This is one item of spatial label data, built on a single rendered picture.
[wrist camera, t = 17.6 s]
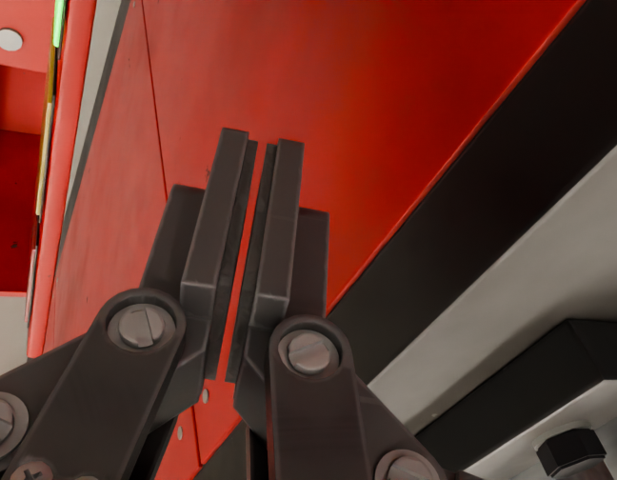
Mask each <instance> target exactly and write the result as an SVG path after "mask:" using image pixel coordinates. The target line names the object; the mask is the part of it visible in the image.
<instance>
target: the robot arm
mask: <svg viewBox="0 0 617 480"><path fill-rule="evenodd" d="M257 146H258V141H254V140H249V132H248V131H243V130H234V129H229V128H224V127H222V130H221V134H220V138H219V141H218V145H217V149H216V152H215V155H214V159H213V163H212V167H211V170H210V174H209V180H208V183H207V187H206V189H205V190H204V189H199V188H194V187H189V186H183V185H178V184H173V186H172V188H171V190H170V193H169V198H168V201H167V204H166V206H165V209H164V212H163V215H162V218H161V221H160V224H159V227H158V230H157V232H156V235H155V238H154V241H153V244H152V247H151V250H150V254H149V259H148V262H147V264H146V267H145V270H144V273H143V276H142V279H141V282H140V285H139V288H136V289H130V290H125V291H122V292H119V293H117V294H116V295H114V296H113V297H111V299H109V300H108V301H107V302H106V303H105V305H104V306H103V307H102V308H101V309H100V310H99V311H98V313H97V315H96V317H95V318H94V320H93V322H92V323H91V325H90V328H89V329H88V331H87V332H86V333H84V334H82V335H80V336H78V337H76V338H74V339H72V340H70V341H69V342H67V343H65V344H63V345H61V346H59V347H57V348H55V349H53V350H50V351H48V352H46V353H44V354H42V355H40V356H38V357H36V358H34V359H32V360H30V361H29V362H27V363H25V364H23V365H21V366H19V367H17V368H15V369H13V370H10V371H8V372H6V373H4V374H2V375H0V480H154V478H155V476H156V473H157V471H158V469H159V467H160V464H161V461H162V459H163V456H164V454H165V451H166V449H167V446H168V444H169V440H170V438H171V436H172V433H173V430H174V428H175V425H176V423H177V419H178V415H179V414H180V413H181V412H183V411H184V410H186V409H188V408H190V407H191V406H193V405H194V404H196V403H197V402H199V397H200V394H202V390H203V386H204V381H205V379H208V380H215V378H216V373H217V369H218V363H219V358H220V352H221V348H222V343H223V337H224V332H225V327H226V322H227V317H228V312H229V302H230V298H231V292H232V287H233V281H234V276H235V272H236V266H237V261H238V256H239V250H240V246H241V240H242V235H243V229H244V224H245V218H246V213H247V207H248V201H249V191H250V185H251V180H252V175H253V169H254V163H255V157H256V152H257ZM304 150H305V143H301V142H296V141H291V140H287V139H282V138H279V139H278V143H277V145H274V144H269V143H267V147H266V153H265V158H264V164H263V168H262V173H261V179H260V184H259V190H258V194H257V199H256V205H255V210H254V215H253V220H252V225H251V231H250V236H249V245H248V251H247V257H246V263H245V267H244V273H243V279H242V285H241V289H240V295H239V301H238V306H237V312H236V317H235V323H234V328H233V334H232V339H231V345H230V350H229V360H228V366H227V371H226V377H225V382H228V383H234V384H235V385H234V391H233V397H232V399H233V405H232V406H233V407H234V409H235V410H236V411H237V412H238V414H239V415H240V416H241V418H242V419H243V420H244V421H245V423H246V424H247V428H246V452H247V480H485V479H483V478H480V477H478V476H475V475H472V474H470V473H467V472H465V471H462V470H458V471H457V472H456V473H454V472H452V471H449V470H445V469H442V468H441V466H440V465H439V464H438V462H437V461H436V459H435V458H434V457H433V456H432V455H431V454H430V453H429V452H428V450H427V449H426V448H425V447H424V446H423V445H422V444H421V443H420V442H419V441H418V440H417V439H416V438H415V437H414V436H413V434H412V433H411V432H410V431H409V430H408V429H407V428H406V427H405V426H404V425H403V424H402V423H401V422H400V421H399V420H398V418H397V417H396V416H395V415H394V414H393V413H392V412H391V411H390V410H389V409H388V408H387V407H386V406H385V405H384V403H383V402H382V401H381V400H380V399H379V398H378V397H377V396H376V395H375V394H374V393H373V392H372V391H371V390H370V389H369V387H368V386H367V385H366V384H365V383H364V382H363V381H362V380H361V379H360V378H359V377H358V376H357V375H356V374H355V368H354V363H353V356H352V350H351V347H350V344H349V341H348V339H347V337H346V336H345V335H344V333H343V332H342V330H341V329H340V328H338V327H337V326H336V325H335V324H333V323H332V322H331V321H329V320H327V319H326V305H327V283H328V240H329V212H326V211H321V210H312V209H307V208H301V207H299V199H300V189H301V180H302V169H303V160H304Z"/></svg>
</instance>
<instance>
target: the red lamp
mask: <svg viewBox="0 0 617 480"><path fill-rule="evenodd" d="M38 165H39V162H38V163H37V172H36V181H35V191H34V200H33V210H32V219H31V229H30V252H29V264H28V278H27V291H26V305H25V317H24V321H25V322H26V323H28V315H29V306H30V291H31V282H32V274H33V265H34V256H35V246H36V231H37V216H38V215H37V214H36V213H35V208H36V193H37V179H38Z"/></svg>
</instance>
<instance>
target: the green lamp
mask: <svg viewBox="0 0 617 480"><path fill-rule="evenodd" d="M62 8H63V0H55V13H54V30H53V45H54V46H55V47H58V43H59V34H60V26H61V17H62Z"/></svg>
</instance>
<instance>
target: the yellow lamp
mask: <svg viewBox="0 0 617 480"><path fill-rule="evenodd" d="M53 30H54V17H52V19H51V29H50V47H49V57H48V66H47V76H46V86H45V95H44V105H43V114H42V124H41V137H40V151H39V165H38V179H37V193H36V208H35V213H36V214H37V215H39V213H40V205H41V196H42V188H43V179H44V170H45V162H46V153H47V144H48V136H49V127H50V111H51V101H52V83H53V65H54V47H55V46H54V45H53Z"/></svg>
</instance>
